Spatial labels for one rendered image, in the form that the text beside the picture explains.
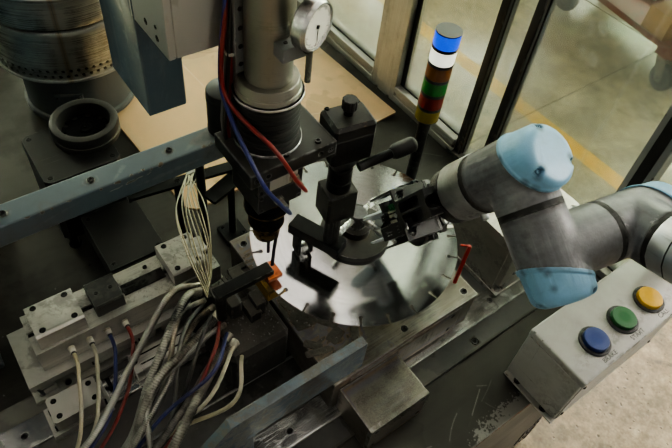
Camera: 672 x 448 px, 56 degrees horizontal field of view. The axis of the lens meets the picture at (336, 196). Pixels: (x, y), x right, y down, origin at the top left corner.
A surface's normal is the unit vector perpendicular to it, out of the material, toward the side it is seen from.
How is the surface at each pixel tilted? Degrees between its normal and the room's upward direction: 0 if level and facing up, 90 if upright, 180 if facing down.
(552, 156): 32
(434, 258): 0
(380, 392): 0
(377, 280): 0
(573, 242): 26
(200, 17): 90
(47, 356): 90
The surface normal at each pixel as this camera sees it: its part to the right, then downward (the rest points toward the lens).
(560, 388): -0.81, 0.39
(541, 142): 0.48, -0.28
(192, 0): 0.58, 0.65
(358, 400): 0.09, -0.66
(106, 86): 0.75, 0.53
